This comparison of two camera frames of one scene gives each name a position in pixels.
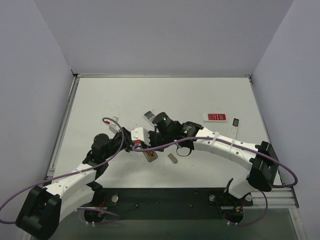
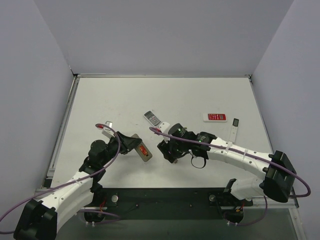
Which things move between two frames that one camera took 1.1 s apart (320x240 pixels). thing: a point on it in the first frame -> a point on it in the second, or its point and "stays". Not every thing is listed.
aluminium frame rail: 277,198 stays
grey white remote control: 149,116 stays
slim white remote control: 234,128 stays
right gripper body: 152,139 -> 166,151
